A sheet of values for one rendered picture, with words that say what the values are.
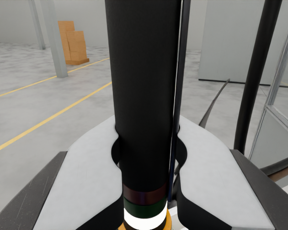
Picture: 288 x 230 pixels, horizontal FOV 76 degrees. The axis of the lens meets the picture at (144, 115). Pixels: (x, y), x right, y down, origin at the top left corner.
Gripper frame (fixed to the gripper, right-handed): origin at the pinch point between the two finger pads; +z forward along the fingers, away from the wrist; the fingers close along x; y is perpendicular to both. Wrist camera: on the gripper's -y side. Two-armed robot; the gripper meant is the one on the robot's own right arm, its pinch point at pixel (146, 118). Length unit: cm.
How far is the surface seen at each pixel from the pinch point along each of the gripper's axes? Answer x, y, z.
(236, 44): 244, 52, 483
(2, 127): -230, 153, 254
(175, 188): 6.1, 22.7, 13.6
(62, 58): -235, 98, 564
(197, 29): 332, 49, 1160
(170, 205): 5.0, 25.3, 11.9
